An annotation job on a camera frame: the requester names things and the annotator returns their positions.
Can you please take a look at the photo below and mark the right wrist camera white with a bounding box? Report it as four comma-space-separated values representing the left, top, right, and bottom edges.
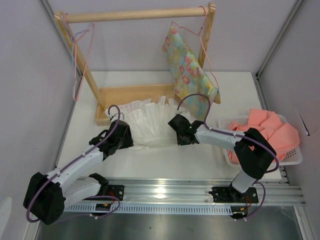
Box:
175, 107, 192, 119

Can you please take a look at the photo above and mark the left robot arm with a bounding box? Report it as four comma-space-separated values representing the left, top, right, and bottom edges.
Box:
23, 120, 134, 225

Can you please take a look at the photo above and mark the white plastic basket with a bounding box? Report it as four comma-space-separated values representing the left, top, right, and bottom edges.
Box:
217, 114, 303, 168

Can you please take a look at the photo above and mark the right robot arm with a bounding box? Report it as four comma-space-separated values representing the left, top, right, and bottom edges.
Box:
168, 114, 279, 203

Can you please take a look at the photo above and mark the wooden clothes rack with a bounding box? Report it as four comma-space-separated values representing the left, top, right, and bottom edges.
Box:
54, 7, 205, 126

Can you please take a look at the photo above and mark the pink cloth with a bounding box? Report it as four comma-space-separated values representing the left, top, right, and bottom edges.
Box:
228, 108, 300, 162

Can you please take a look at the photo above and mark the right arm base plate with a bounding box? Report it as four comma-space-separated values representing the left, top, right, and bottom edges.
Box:
208, 185, 259, 204

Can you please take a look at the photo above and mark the pink wire hanger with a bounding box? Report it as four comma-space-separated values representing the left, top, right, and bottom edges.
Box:
62, 13, 99, 102
171, 2, 220, 94

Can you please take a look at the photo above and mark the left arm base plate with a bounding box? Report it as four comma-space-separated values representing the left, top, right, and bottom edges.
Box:
89, 183, 125, 202

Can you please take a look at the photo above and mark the white pleated skirt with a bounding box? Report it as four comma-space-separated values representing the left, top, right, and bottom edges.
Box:
104, 96, 187, 150

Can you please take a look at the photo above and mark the aluminium mounting rail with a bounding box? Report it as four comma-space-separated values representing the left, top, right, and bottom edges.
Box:
62, 176, 306, 207

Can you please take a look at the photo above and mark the perforated cable duct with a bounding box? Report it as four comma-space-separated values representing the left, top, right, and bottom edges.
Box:
64, 202, 233, 216

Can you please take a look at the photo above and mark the blue wire hanger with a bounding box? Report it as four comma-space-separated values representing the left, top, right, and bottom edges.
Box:
63, 19, 91, 84

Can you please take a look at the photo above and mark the colourful floral patterned garment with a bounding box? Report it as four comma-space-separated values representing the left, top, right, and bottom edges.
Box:
162, 26, 221, 120

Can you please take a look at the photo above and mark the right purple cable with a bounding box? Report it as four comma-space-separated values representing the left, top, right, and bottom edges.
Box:
175, 93, 280, 222

